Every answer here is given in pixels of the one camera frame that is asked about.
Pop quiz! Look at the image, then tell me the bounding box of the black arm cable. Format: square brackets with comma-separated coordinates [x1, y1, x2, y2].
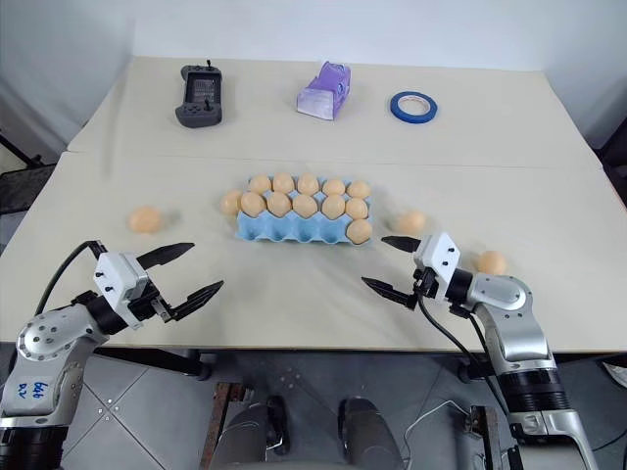
[37, 239, 110, 312]
[416, 291, 513, 428]

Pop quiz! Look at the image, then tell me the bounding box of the black object beside table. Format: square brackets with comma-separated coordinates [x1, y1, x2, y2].
[598, 127, 627, 200]

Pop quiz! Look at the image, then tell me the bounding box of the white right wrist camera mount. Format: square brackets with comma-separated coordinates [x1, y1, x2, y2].
[412, 231, 464, 301]

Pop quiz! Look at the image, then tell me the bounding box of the black table leg with caster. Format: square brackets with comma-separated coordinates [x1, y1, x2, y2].
[456, 354, 494, 385]
[91, 344, 215, 384]

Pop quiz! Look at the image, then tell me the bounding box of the dark rounded shape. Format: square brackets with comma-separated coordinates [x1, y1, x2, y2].
[339, 397, 391, 470]

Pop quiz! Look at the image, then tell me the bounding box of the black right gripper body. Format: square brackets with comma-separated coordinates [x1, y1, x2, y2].
[411, 265, 442, 307]

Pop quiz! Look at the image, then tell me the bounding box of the black metal stand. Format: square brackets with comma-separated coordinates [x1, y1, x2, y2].
[0, 125, 56, 214]

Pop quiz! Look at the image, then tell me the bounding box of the rusty metal bar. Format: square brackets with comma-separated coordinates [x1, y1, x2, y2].
[199, 381, 247, 470]
[468, 404, 504, 470]

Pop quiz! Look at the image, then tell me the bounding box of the blue egg tray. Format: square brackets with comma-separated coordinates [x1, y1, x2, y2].
[235, 176, 373, 245]

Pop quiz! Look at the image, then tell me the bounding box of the purple plastic tape dispenser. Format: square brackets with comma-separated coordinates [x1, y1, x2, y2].
[295, 61, 353, 122]

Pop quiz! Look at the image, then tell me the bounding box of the white paper sheet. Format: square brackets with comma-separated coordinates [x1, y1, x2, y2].
[601, 360, 627, 394]

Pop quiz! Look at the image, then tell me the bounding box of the grey handheld remote controller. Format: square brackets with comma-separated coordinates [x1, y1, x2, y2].
[174, 59, 226, 129]

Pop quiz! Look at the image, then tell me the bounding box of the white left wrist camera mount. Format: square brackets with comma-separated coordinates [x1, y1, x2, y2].
[93, 251, 149, 314]

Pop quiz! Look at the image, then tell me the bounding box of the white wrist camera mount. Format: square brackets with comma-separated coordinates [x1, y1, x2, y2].
[93, 251, 149, 314]
[412, 231, 464, 301]

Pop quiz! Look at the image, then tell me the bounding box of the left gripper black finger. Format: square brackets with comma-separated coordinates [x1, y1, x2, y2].
[136, 242, 196, 271]
[168, 279, 225, 323]

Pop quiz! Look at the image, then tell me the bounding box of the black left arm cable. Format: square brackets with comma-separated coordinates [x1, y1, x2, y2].
[37, 239, 110, 312]

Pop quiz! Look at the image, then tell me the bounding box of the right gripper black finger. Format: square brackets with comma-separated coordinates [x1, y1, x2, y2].
[361, 276, 420, 310]
[380, 235, 424, 255]

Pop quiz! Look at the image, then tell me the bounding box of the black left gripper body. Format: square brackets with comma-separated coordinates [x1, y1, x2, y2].
[127, 281, 173, 325]

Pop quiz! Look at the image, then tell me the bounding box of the blue tape roll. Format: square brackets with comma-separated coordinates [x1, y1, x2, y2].
[389, 90, 439, 125]

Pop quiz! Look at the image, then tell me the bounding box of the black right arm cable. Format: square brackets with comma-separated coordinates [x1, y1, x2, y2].
[416, 291, 513, 428]

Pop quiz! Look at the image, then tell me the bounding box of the thin white floor cable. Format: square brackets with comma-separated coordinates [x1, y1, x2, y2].
[402, 399, 472, 445]

